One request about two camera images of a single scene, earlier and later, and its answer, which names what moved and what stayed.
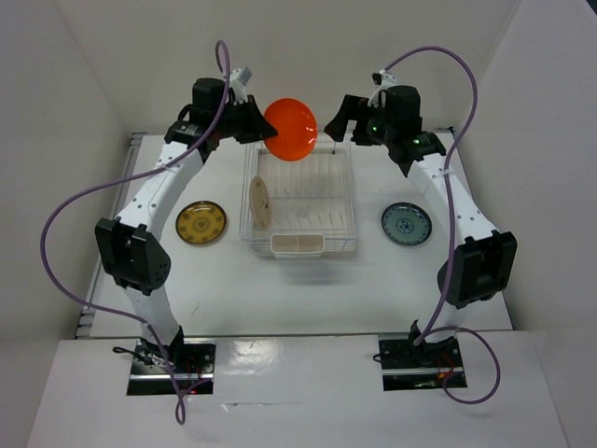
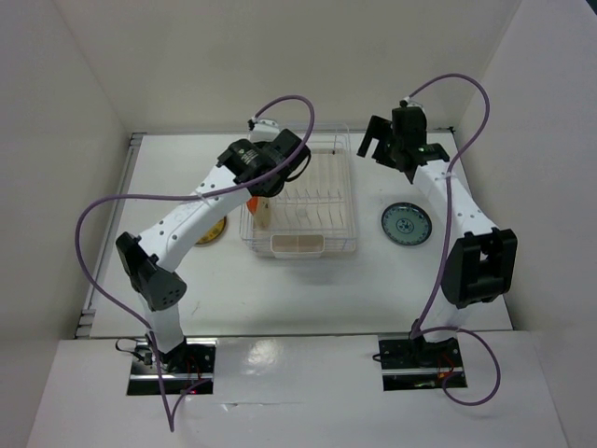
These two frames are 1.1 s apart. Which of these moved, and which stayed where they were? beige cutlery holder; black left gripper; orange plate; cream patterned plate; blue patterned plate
Moved: black left gripper; orange plate
Stayed: cream patterned plate; blue patterned plate; beige cutlery holder
